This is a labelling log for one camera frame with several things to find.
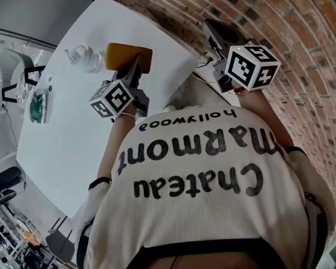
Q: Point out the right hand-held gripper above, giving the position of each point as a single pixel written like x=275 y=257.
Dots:
x=249 y=69

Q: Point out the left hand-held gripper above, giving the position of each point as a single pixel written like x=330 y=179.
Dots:
x=112 y=98

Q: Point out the yellow sponge block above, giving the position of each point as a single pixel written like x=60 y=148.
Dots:
x=120 y=57

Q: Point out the person's right forearm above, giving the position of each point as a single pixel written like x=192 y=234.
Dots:
x=260 y=116

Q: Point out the person's left forearm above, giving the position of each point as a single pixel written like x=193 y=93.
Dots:
x=114 y=144

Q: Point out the person's white shoe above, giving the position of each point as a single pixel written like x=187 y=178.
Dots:
x=170 y=108

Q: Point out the small white round lid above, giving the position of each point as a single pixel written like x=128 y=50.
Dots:
x=50 y=76

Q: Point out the white desk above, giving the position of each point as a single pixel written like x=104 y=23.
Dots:
x=72 y=150

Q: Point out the pale grey armchair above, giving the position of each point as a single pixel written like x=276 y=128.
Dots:
x=8 y=66

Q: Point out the white printed shirt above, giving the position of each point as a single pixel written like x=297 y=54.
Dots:
x=198 y=206

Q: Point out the white shelf rack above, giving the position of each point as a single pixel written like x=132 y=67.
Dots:
x=11 y=240

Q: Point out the black frame patterned chair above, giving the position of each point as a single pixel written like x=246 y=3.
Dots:
x=23 y=87

